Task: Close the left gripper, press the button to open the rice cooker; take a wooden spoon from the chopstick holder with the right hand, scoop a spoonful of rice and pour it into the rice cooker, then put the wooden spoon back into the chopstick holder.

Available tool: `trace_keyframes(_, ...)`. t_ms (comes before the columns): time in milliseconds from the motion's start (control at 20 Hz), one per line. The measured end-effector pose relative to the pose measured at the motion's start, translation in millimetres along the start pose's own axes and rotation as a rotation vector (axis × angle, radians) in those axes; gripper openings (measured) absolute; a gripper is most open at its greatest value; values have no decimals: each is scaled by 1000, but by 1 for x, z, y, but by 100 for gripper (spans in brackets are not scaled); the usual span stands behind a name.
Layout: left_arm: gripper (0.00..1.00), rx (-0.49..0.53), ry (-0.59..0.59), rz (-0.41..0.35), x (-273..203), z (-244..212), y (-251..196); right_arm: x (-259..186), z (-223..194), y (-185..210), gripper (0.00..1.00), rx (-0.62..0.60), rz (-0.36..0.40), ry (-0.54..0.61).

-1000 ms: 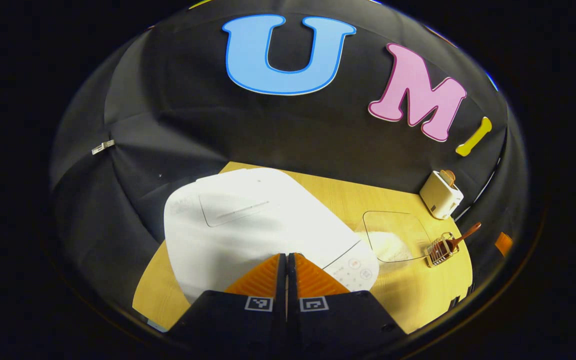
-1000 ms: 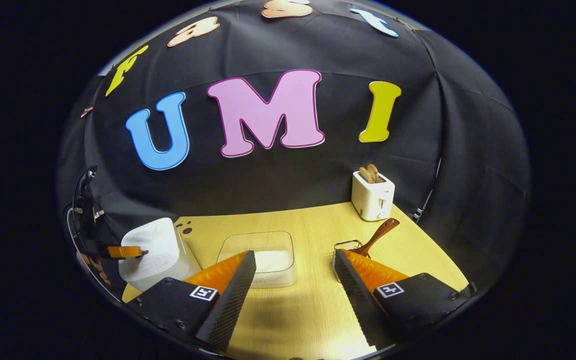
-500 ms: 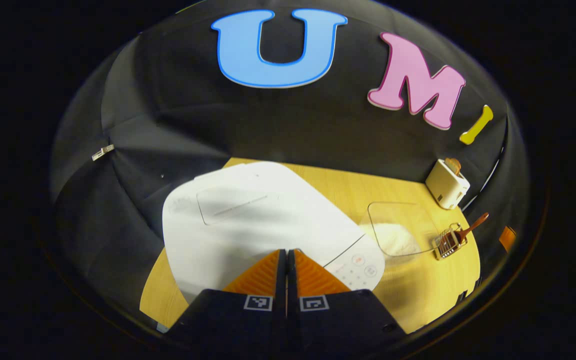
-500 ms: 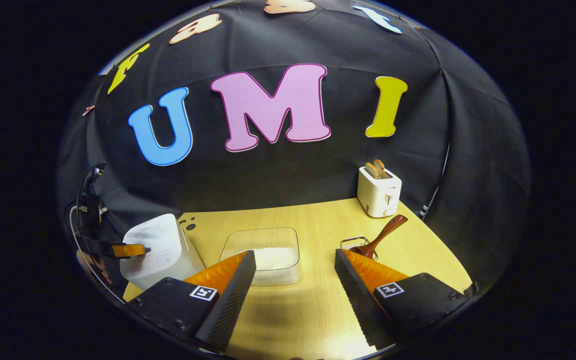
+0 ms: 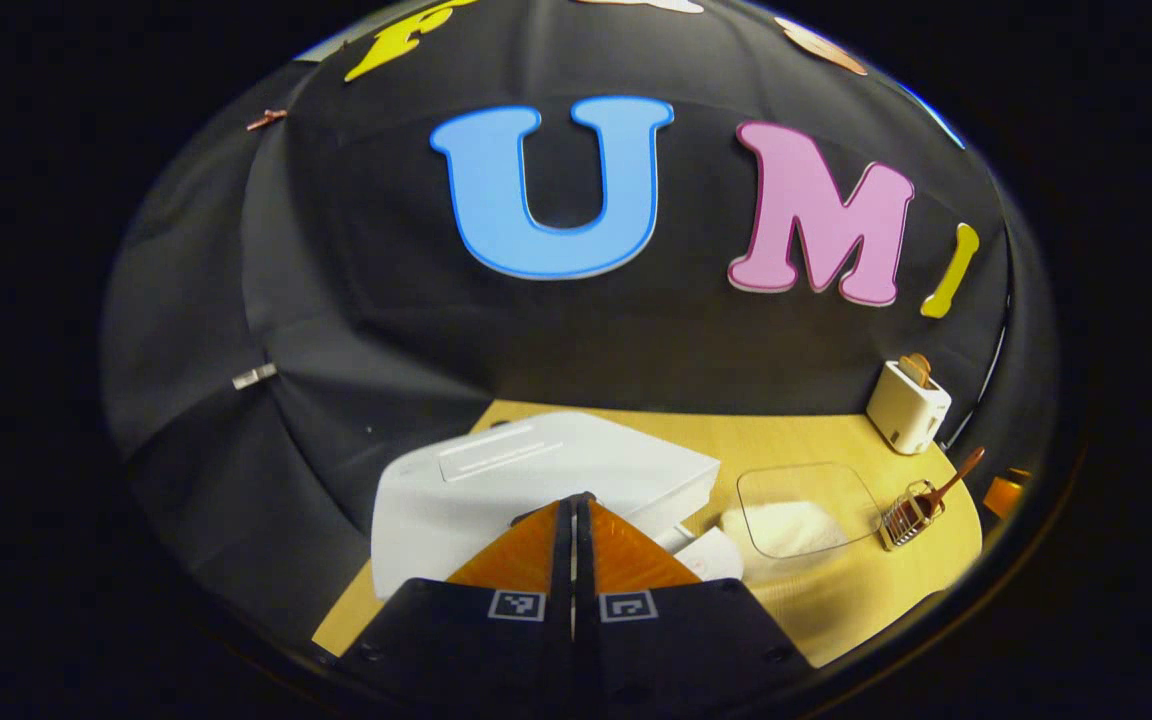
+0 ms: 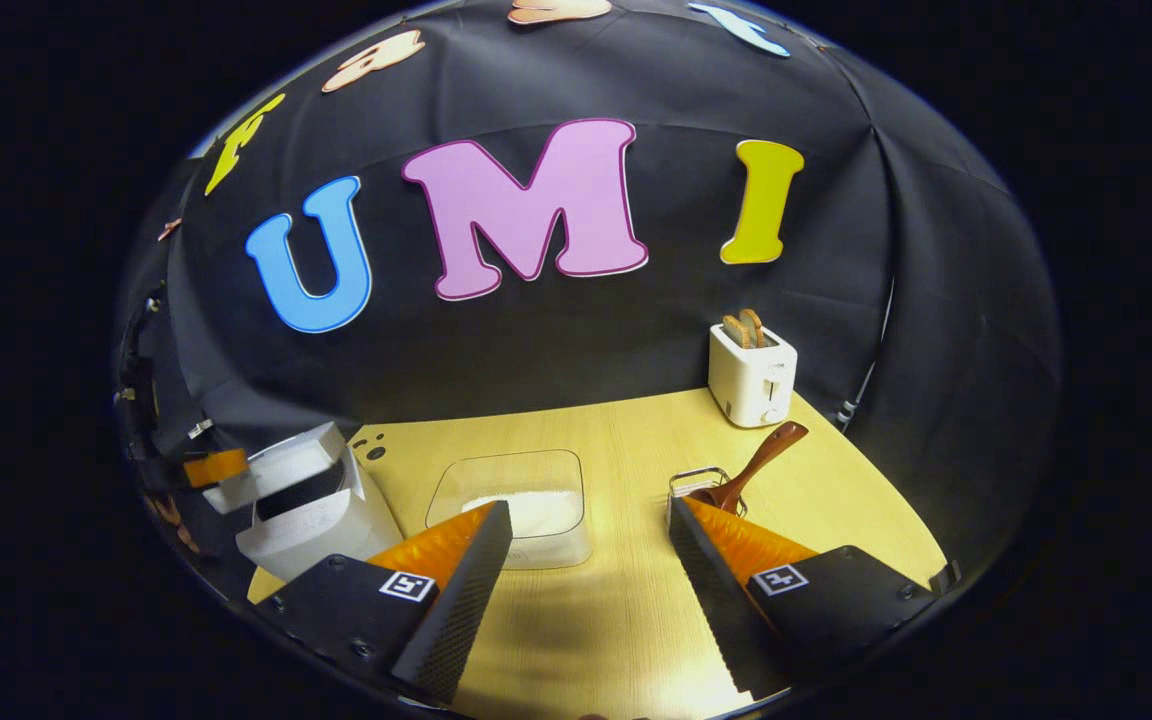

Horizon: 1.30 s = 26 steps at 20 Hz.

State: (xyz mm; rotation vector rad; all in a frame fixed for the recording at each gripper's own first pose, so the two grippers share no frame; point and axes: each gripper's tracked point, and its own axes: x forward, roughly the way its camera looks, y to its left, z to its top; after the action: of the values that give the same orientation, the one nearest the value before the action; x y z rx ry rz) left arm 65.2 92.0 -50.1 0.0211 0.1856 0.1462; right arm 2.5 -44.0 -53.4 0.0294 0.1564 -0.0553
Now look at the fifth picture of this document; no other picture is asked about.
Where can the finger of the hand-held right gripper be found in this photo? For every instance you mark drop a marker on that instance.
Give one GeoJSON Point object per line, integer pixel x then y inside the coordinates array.
{"type": "Point", "coordinates": [1004, 492]}

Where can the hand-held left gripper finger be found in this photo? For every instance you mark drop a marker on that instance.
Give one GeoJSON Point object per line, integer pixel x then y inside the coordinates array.
{"type": "Point", "coordinates": [584, 580]}
{"type": "Point", "coordinates": [565, 575]}

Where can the wooden spoon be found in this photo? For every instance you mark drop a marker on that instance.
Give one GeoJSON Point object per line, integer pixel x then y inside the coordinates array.
{"type": "Point", "coordinates": [966, 468]}

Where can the white rice cooker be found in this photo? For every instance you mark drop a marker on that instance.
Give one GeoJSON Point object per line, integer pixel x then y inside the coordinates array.
{"type": "Point", "coordinates": [536, 470]}

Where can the white toaster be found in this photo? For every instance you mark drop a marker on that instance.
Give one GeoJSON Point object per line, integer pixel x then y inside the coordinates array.
{"type": "Point", "coordinates": [906, 410]}

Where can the toasted bread slice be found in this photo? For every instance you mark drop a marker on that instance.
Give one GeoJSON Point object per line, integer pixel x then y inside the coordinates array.
{"type": "Point", "coordinates": [916, 370]}

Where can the clear plastic box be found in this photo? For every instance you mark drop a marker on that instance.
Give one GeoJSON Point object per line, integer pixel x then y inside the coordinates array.
{"type": "Point", "coordinates": [806, 485]}

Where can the black backdrop cloth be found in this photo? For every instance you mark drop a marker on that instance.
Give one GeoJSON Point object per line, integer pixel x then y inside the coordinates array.
{"type": "Point", "coordinates": [386, 300]}

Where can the silver clip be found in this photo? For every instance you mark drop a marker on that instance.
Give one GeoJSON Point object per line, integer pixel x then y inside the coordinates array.
{"type": "Point", "coordinates": [254, 376]}

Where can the copper clip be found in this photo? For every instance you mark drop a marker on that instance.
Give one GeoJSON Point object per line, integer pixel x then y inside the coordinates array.
{"type": "Point", "coordinates": [266, 119]}

